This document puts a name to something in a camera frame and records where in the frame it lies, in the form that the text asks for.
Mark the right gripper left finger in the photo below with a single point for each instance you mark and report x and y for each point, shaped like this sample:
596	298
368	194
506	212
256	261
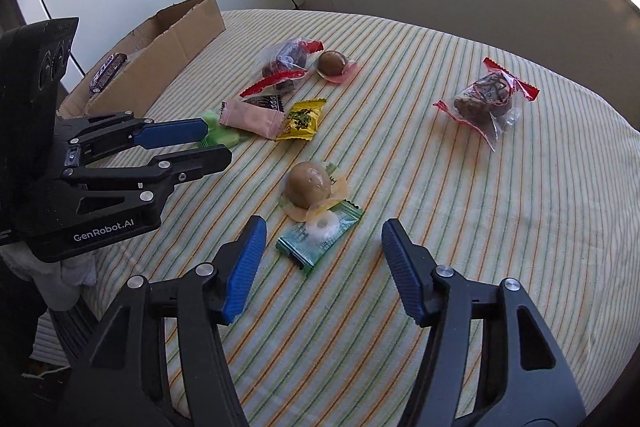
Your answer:
121	378

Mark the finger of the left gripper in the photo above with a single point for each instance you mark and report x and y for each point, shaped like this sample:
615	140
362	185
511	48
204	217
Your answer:
89	139
161	173

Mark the green candy clear wrapper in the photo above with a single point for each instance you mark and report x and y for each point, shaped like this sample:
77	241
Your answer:
218	134

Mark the black patterned candy packet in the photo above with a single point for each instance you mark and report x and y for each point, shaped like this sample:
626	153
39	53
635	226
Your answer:
268	101

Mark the red clear meat snack pack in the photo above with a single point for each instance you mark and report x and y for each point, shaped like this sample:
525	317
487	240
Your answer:
281	67

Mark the braised egg red pack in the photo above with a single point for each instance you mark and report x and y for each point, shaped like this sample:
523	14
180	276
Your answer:
335	67

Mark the red clear date snack pack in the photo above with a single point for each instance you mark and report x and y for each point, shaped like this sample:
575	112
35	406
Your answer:
490	105

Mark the gloved hand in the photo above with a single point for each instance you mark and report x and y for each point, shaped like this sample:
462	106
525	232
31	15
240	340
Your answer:
58	283

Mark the cardboard box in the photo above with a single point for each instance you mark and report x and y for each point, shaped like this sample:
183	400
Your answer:
157	51

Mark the snickers bar in box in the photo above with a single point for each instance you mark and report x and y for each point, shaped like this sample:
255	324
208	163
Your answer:
107	72

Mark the pink snack packet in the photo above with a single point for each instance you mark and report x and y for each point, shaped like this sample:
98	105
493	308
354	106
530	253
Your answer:
262	121

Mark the yellow candy packet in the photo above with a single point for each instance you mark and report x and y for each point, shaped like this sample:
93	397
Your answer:
302	121

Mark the green mint candy packet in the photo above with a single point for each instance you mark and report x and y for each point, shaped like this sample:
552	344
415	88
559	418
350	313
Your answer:
306	243

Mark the striped tablecloth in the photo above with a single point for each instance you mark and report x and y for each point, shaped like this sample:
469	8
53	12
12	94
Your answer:
556	206

